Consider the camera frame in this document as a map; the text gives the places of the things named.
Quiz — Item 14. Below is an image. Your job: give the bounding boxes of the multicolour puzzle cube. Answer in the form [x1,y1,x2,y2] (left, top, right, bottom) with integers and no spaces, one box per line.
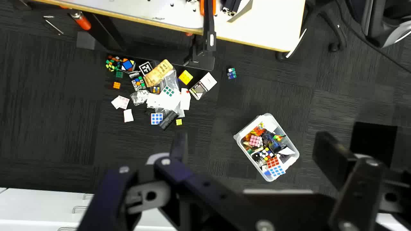
[132,76,148,91]

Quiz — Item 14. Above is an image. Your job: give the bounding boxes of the black stand post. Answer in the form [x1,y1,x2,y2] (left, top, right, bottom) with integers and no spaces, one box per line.
[184,0,218,72]

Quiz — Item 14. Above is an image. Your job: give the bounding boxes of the white low cabinet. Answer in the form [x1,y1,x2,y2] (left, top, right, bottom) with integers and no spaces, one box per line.
[0,186,173,231]

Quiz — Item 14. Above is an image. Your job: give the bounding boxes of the black rectangular block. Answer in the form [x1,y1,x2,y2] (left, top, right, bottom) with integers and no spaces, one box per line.
[159,110,179,131]

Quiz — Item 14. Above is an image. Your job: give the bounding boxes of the black table leg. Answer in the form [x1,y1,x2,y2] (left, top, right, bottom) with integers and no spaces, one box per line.
[88,14,130,55]

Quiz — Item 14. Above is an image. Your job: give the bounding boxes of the yellow cube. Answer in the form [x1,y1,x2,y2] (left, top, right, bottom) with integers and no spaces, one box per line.
[178,69,196,86]

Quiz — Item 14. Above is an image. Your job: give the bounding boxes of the white and silver small box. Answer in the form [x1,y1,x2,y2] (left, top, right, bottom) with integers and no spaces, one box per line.
[188,72,219,101]

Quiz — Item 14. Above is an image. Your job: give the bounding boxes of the orange handled tool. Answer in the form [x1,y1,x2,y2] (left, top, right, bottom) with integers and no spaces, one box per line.
[69,10,93,32]

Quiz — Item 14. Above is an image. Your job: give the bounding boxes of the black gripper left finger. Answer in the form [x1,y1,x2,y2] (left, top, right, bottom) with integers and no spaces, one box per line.
[76,155,275,231]

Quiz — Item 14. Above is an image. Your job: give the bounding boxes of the white table with wood edge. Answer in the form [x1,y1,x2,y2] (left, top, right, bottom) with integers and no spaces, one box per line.
[31,0,308,54]

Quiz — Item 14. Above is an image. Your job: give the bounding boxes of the white paper card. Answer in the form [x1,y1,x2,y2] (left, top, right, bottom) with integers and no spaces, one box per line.
[123,108,135,124]
[111,94,132,110]

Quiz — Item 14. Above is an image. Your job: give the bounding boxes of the blue and orange cube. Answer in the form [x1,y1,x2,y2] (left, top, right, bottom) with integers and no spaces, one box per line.
[121,58,137,72]

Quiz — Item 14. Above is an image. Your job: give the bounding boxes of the black and white tag card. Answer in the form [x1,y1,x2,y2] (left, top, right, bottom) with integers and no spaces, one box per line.
[138,60,155,77]

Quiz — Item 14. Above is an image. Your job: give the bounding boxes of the blue and white puzzle cube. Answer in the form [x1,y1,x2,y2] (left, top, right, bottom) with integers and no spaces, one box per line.
[150,112,166,126]

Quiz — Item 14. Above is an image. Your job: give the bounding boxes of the gold patterned box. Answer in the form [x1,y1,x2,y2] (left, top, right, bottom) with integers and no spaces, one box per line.
[143,58,177,89]

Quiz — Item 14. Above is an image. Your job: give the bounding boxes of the pile of white papers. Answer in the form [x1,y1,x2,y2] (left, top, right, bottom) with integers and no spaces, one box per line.
[130,87,193,114]

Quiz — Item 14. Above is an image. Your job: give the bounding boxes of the glossy black box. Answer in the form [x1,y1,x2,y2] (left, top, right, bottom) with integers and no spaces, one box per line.
[351,121,399,168]

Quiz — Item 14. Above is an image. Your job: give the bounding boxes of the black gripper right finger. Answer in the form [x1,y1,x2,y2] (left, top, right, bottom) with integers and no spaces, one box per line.
[313,131,411,231]

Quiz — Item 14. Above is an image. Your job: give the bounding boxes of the white cube with teal dots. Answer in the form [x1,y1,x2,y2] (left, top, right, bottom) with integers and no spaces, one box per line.
[162,85,178,98]

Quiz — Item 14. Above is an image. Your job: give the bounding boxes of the thin metal tool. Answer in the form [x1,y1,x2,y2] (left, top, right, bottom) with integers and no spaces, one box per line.
[43,14,66,36]

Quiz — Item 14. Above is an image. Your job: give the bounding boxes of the white bin of puzzle cubes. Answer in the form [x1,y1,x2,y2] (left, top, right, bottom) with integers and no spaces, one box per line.
[233,112,301,184]

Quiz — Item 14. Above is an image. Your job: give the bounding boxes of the black office chair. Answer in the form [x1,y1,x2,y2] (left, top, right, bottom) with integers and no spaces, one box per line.
[308,0,411,55]

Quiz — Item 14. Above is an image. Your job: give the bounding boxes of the green toy pile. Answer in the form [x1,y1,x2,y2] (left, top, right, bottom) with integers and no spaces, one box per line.
[105,55,127,73]

